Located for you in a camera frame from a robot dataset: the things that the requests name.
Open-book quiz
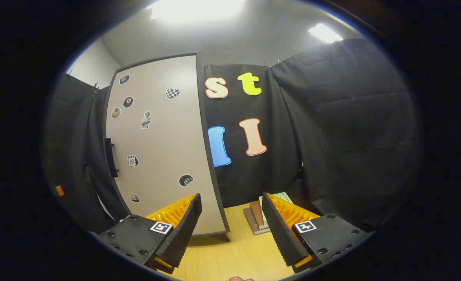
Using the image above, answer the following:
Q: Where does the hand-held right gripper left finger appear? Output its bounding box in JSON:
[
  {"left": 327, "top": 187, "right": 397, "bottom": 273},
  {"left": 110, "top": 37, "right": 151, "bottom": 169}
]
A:
[{"left": 98, "top": 193, "right": 203, "bottom": 274}]

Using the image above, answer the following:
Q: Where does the ceiling light panel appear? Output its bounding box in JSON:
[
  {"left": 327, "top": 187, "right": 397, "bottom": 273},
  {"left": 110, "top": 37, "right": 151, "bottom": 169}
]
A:
[
  {"left": 151, "top": 0, "right": 246, "bottom": 21},
  {"left": 308, "top": 23, "right": 344, "bottom": 44}
]

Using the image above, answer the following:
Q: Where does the black backdrop cloth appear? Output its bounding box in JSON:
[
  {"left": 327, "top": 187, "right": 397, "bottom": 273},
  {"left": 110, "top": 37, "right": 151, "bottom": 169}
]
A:
[{"left": 43, "top": 37, "right": 422, "bottom": 235}]

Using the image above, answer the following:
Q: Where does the grey book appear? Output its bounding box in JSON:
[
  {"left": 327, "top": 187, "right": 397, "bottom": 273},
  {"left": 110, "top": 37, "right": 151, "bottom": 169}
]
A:
[{"left": 243, "top": 207, "right": 271, "bottom": 236}]

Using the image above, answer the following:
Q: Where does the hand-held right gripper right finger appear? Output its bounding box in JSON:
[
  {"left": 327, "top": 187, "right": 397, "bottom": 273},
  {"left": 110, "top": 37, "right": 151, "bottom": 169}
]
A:
[{"left": 262, "top": 192, "right": 371, "bottom": 274}]

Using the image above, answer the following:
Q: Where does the brown book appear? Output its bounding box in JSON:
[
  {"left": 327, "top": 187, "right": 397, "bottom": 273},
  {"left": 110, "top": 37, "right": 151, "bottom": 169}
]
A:
[{"left": 249, "top": 200, "right": 266, "bottom": 229}]

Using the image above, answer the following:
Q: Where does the black door handle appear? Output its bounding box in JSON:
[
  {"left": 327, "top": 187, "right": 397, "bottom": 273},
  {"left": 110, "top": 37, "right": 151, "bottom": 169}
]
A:
[{"left": 104, "top": 138, "right": 119, "bottom": 178}]

